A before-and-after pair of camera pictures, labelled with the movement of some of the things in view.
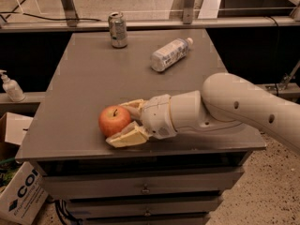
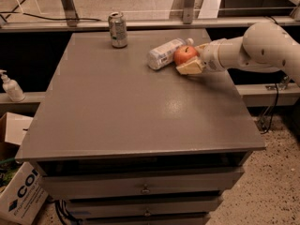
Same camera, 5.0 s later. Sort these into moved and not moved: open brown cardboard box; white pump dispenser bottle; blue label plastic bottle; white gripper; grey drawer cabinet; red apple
Moved: red apple; white gripper
Not moved: blue label plastic bottle; grey drawer cabinet; open brown cardboard box; white pump dispenser bottle
